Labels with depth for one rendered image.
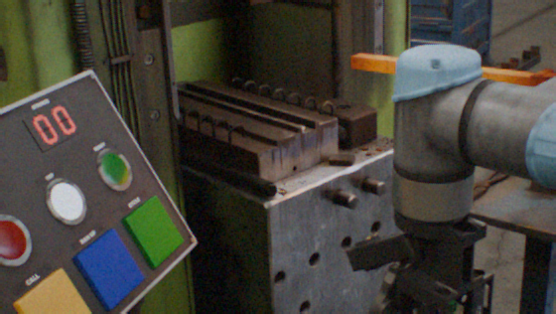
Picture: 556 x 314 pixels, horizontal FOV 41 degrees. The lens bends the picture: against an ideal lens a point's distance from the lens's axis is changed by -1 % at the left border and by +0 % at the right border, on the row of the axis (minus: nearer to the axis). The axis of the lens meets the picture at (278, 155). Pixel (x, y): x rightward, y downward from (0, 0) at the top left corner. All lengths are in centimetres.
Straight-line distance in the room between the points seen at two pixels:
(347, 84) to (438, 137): 99
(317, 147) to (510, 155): 80
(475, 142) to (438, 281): 16
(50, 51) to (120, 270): 41
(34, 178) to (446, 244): 47
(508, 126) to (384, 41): 110
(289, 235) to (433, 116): 70
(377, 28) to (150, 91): 59
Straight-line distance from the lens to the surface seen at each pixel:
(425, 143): 66
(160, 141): 133
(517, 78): 116
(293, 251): 133
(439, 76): 64
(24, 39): 119
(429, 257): 73
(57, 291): 85
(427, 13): 497
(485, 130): 62
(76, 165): 94
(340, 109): 150
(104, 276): 90
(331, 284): 144
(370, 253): 78
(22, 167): 89
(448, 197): 68
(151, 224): 98
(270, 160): 131
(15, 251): 84
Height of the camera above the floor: 145
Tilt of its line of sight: 22 degrees down
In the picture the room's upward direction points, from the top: 3 degrees counter-clockwise
